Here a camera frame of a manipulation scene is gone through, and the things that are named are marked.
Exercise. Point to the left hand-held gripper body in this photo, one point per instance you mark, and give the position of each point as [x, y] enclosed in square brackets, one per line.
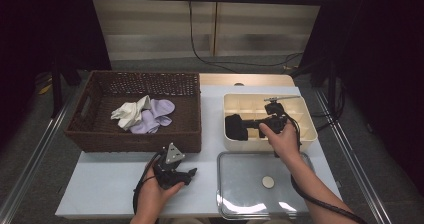
[166, 175]

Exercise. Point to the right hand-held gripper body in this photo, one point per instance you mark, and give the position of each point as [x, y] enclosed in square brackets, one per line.
[276, 120]

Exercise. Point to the black sock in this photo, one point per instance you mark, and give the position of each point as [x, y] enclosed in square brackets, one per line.
[235, 127]

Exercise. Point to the cream divided storage box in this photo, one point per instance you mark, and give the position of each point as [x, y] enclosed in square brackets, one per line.
[246, 147]

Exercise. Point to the brown woven basket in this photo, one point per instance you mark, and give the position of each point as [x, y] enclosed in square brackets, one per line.
[186, 130]

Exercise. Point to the clear plastic lid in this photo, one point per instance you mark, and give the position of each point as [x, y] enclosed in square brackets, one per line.
[243, 184]

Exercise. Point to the white sock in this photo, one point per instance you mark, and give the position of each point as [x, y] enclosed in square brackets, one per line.
[128, 115]
[144, 103]

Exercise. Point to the person's right hand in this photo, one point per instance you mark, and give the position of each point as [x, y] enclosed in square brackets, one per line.
[283, 147]

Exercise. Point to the person's left hand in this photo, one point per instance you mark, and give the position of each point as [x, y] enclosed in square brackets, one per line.
[150, 200]

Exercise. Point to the black metal stand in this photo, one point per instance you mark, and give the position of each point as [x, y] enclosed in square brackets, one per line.
[56, 94]
[332, 90]

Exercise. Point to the white table cover sheet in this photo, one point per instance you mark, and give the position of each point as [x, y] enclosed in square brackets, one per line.
[100, 190]

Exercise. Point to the dark curtain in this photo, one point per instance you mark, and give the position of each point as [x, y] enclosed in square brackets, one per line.
[383, 50]
[33, 24]

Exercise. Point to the small yellow object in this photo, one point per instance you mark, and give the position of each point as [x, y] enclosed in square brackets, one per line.
[45, 90]

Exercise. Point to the metal rail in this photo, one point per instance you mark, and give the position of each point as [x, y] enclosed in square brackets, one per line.
[36, 157]
[340, 135]

